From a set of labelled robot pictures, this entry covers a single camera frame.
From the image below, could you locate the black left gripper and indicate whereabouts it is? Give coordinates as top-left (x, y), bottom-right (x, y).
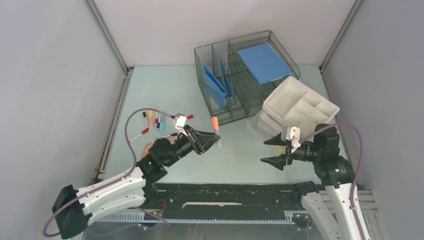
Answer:
top-left (164, 124), bottom-right (220, 168)

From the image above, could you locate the pink highlighter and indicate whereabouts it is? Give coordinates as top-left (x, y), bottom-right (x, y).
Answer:
top-left (165, 135), bottom-right (178, 144)

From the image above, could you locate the blue highlighter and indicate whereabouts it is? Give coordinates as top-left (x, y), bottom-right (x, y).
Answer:
top-left (159, 114), bottom-right (167, 132)

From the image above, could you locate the blue folder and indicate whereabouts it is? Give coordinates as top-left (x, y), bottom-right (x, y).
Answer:
top-left (200, 62), bottom-right (227, 110)
top-left (237, 43), bottom-right (294, 85)
top-left (219, 59), bottom-right (235, 102)

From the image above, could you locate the white plastic drawer organizer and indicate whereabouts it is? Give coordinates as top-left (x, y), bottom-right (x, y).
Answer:
top-left (246, 76), bottom-right (340, 140)

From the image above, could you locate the orange highlighter with yellow cap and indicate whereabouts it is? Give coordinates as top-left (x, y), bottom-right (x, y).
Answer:
top-left (147, 110), bottom-right (155, 129)

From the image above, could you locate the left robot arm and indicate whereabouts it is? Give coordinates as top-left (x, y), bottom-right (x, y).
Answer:
top-left (52, 125), bottom-right (220, 239)

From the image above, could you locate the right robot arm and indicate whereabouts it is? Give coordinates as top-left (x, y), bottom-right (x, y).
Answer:
top-left (261, 122), bottom-right (371, 240)

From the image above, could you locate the black marker near pink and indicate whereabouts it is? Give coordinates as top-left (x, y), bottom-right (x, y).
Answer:
top-left (156, 133), bottom-right (179, 140)

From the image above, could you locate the orange highlighter lower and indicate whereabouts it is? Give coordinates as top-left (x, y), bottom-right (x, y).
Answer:
top-left (140, 142), bottom-right (153, 159)

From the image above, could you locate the red cap marker lower left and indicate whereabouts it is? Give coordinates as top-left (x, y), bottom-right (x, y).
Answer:
top-left (129, 128), bottom-right (149, 143)

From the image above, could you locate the black cap whiteboard marker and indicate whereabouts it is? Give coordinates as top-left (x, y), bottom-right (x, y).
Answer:
top-left (142, 111), bottom-right (149, 129)

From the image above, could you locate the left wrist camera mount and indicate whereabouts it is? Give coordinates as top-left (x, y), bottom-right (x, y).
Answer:
top-left (171, 113), bottom-right (188, 136)

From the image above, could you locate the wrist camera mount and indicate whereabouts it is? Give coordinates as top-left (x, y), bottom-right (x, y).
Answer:
top-left (280, 126), bottom-right (301, 152)
top-left (171, 113), bottom-right (188, 136)

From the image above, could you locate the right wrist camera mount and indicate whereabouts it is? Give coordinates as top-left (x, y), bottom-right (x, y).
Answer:
top-left (280, 126), bottom-right (301, 152)

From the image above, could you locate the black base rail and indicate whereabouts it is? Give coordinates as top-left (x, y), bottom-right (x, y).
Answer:
top-left (125, 180), bottom-right (332, 221)

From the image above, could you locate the green wire mesh organizer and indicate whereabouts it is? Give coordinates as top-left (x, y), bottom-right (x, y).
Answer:
top-left (194, 30), bottom-right (301, 126)

